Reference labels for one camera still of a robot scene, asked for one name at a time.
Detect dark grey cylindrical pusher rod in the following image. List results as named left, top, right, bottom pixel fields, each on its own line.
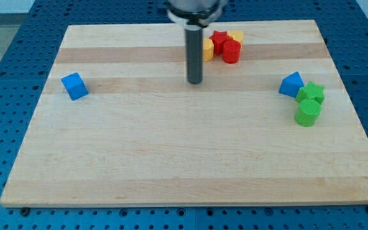
left=185, top=29, right=203, bottom=84

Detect red star block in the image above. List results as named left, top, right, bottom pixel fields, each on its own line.
left=209, top=31, right=231, bottom=56

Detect green star block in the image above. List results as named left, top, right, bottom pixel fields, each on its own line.
left=295, top=82, right=325, bottom=104

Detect yellow hexagon block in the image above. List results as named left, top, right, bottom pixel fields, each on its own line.
left=203, top=38, right=215, bottom=62

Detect red cylinder block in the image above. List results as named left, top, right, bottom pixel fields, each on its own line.
left=222, top=40, right=242, bottom=64

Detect yellow heart block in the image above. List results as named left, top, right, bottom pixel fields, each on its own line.
left=227, top=30, right=245, bottom=45

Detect blue triangular prism block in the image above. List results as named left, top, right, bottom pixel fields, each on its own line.
left=279, top=72, right=304, bottom=98

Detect blue cube block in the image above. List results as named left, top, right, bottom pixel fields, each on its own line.
left=61, top=73, right=88, bottom=101

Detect green cylinder block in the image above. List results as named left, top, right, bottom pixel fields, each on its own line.
left=295, top=99, right=321, bottom=127

